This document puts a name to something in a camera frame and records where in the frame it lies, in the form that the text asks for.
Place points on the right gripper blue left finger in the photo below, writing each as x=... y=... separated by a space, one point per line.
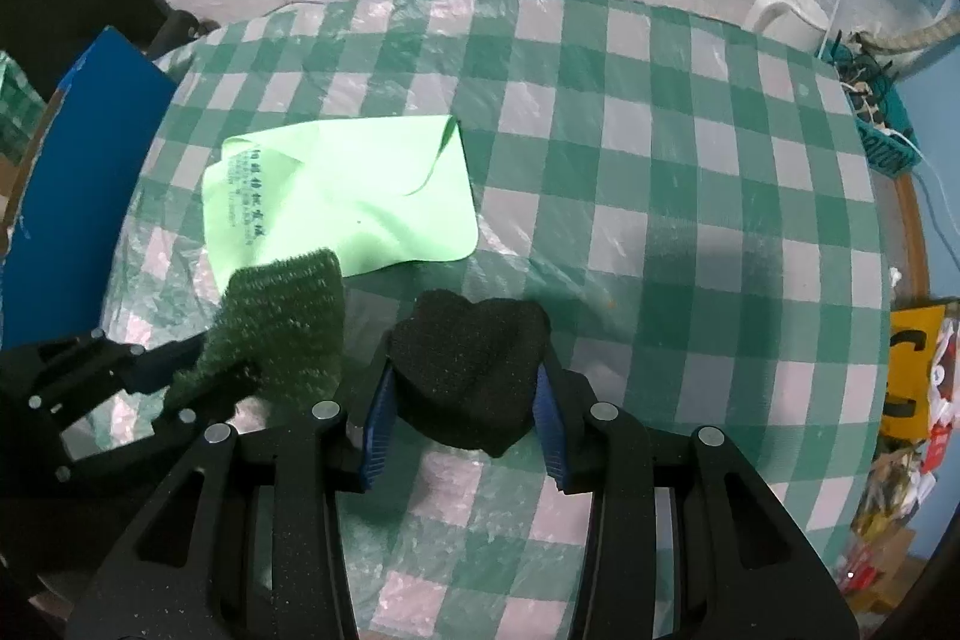
x=379 y=415

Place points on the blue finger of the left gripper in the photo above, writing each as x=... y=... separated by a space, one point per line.
x=150 y=370
x=202 y=399

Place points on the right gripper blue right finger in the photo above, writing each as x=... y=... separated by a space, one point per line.
x=550 y=428

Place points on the black knitted soft object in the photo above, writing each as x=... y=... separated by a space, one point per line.
x=467 y=370

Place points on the dark green scouring pad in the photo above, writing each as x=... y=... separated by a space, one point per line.
x=284 y=320

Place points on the light green microfiber cloth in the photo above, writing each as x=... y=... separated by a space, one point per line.
x=376 y=191

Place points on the cardboard box with blue edges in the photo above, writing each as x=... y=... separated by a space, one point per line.
x=95 y=136

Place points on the green white checkered tablecloth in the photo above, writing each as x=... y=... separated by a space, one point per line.
x=686 y=203

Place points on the black cylindrical clamp knob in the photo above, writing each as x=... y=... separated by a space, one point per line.
x=179 y=29

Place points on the yellow black bag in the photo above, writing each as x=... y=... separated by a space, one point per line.
x=913 y=341

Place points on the teal plastic basket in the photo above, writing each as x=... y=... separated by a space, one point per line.
x=886 y=133

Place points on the white electric kettle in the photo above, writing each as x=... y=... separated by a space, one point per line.
x=800 y=24

